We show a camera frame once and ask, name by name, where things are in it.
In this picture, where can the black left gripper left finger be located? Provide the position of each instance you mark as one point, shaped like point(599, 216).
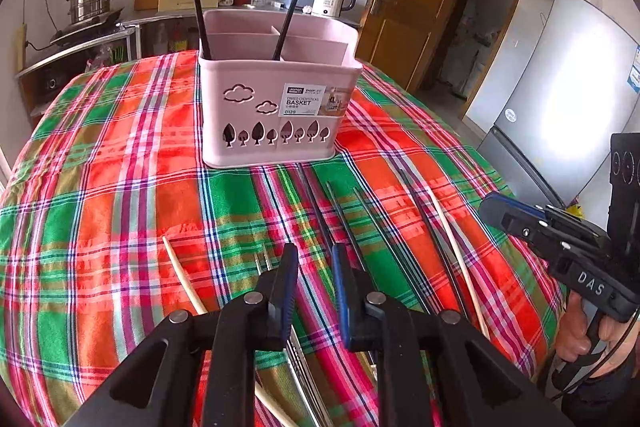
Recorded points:
point(157, 384)

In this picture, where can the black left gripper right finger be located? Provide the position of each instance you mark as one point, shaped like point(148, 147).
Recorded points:
point(432, 365)

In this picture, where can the wooden chopstick left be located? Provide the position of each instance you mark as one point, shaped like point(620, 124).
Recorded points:
point(259, 320)

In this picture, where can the wooden chopstick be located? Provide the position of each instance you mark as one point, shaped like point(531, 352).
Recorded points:
point(461, 262)
point(259, 320)

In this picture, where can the black chopstick on table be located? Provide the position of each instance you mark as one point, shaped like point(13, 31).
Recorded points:
point(444, 260)

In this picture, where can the wooden chopstick right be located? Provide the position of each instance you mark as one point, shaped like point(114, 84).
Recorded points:
point(461, 262)

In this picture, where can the red green plaid tablecloth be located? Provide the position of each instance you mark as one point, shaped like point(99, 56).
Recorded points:
point(115, 167)

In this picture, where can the silver refrigerator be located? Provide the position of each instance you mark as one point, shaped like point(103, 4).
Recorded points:
point(552, 139)

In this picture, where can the pink plastic utensil basket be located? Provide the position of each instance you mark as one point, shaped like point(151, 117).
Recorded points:
point(275, 88)

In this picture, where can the low side shelf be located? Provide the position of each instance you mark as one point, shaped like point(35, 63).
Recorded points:
point(42, 82)

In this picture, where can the black induction cooker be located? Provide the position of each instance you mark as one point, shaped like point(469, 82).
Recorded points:
point(88, 29)

